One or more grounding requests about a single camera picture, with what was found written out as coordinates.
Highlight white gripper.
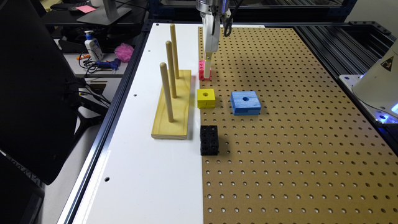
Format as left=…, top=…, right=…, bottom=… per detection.
left=200, top=8, right=232, bottom=79

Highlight pink cube block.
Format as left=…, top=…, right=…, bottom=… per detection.
left=198, top=60, right=211, bottom=80

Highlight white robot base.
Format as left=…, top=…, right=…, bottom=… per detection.
left=339, top=42, right=397, bottom=125

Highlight middle wooden peg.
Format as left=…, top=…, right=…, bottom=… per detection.
left=165, top=40, right=177, bottom=98

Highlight wooden peg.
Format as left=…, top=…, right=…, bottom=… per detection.
left=165, top=40, right=177, bottom=98
left=170, top=23, right=180, bottom=79
left=160, top=62, right=174, bottom=123

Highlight yellow block with hole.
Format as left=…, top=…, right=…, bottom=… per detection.
left=197, top=89, right=215, bottom=108

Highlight far wooden peg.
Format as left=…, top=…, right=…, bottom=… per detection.
left=170, top=23, right=180, bottom=79

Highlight near wooden peg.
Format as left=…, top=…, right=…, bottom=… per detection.
left=160, top=62, right=174, bottom=123

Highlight blue block with hole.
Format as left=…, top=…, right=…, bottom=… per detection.
left=230, top=91, right=261, bottom=115

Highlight black cube block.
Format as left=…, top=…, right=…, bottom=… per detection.
left=200, top=125, right=219, bottom=156

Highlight pink bath loofah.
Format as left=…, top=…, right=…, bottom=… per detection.
left=114, top=43, right=134, bottom=62

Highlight wooden peg base board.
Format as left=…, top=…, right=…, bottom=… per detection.
left=151, top=70, right=191, bottom=140

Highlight blue glue gun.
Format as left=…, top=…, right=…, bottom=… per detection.
left=96, top=58, right=121, bottom=70

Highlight silver monitor stand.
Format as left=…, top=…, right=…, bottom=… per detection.
left=77, top=0, right=131, bottom=26

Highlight white lotion pump bottle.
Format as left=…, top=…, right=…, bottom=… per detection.
left=85, top=30, right=103, bottom=62

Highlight orange marker pen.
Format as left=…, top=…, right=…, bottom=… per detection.
left=76, top=54, right=91, bottom=60

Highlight pink sticky note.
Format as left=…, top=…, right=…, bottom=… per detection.
left=76, top=5, right=96, bottom=14

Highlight brown pegboard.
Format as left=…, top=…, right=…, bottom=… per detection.
left=200, top=27, right=397, bottom=223

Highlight black monitor back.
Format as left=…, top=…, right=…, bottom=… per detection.
left=1, top=0, right=80, bottom=185

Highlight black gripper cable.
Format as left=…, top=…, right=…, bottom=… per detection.
left=211, top=0, right=245, bottom=38

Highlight black cable bundle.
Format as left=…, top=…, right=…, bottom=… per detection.
left=77, top=49, right=100, bottom=77

